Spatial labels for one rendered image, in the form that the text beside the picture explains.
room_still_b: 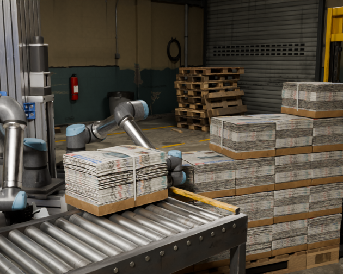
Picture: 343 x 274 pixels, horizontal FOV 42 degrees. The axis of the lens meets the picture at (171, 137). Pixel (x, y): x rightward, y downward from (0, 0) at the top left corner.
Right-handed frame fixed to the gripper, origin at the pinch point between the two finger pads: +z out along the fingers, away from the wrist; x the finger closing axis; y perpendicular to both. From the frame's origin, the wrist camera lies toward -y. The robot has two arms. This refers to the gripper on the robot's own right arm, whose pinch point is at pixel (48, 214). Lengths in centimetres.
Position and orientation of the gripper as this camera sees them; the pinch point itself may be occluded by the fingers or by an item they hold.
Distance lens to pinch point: 206.2
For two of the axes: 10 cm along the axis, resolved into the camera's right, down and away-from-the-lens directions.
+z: 7.3, -1.2, 6.7
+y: 0.0, -9.9, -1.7
